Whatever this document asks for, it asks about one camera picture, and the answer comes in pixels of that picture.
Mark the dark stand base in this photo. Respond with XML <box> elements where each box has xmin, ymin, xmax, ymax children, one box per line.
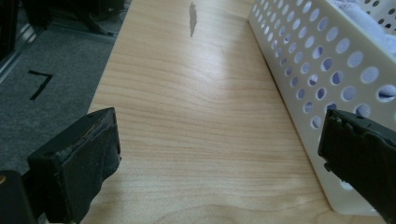
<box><xmin>19</xmin><ymin>0</ymin><xmax>132</xmax><ymax>35</ymax></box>

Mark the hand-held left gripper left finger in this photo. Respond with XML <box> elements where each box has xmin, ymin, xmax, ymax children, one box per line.
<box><xmin>26</xmin><ymin>106</ymin><xmax>122</xmax><ymax>224</ymax></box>

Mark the white perforated plastic basket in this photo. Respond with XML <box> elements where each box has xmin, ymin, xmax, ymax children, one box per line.
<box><xmin>247</xmin><ymin>0</ymin><xmax>396</xmax><ymax>217</ymax></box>

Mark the light blue towel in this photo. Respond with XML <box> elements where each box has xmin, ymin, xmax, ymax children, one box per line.
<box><xmin>328</xmin><ymin>0</ymin><xmax>396</xmax><ymax>59</ymax></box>

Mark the metal floor rail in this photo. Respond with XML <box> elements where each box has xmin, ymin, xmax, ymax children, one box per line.
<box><xmin>0</xmin><ymin>21</ymin><xmax>40</xmax><ymax>84</ymax></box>

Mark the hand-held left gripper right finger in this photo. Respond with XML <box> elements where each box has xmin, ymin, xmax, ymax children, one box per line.
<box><xmin>317</xmin><ymin>108</ymin><xmax>396</xmax><ymax>224</ymax></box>

